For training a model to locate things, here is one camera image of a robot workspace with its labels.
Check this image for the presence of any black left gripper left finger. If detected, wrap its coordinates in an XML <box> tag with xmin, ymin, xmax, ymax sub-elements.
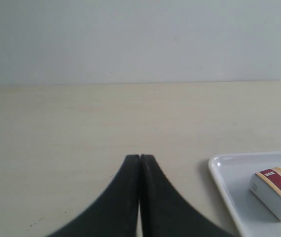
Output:
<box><xmin>50</xmin><ymin>155</ymin><xmax>141</xmax><ymax>237</ymax></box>

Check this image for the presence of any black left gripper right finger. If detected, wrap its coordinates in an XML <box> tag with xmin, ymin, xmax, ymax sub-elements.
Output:
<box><xmin>139</xmin><ymin>154</ymin><xmax>231</xmax><ymax>237</ymax></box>

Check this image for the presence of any white medicine box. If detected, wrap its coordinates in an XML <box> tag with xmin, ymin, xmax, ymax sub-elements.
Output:
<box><xmin>249</xmin><ymin>167</ymin><xmax>281</xmax><ymax>221</ymax></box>

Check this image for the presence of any white plastic tray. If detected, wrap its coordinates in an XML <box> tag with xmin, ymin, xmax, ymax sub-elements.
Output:
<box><xmin>208</xmin><ymin>152</ymin><xmax>281</xmax><ymax>237</ymax></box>

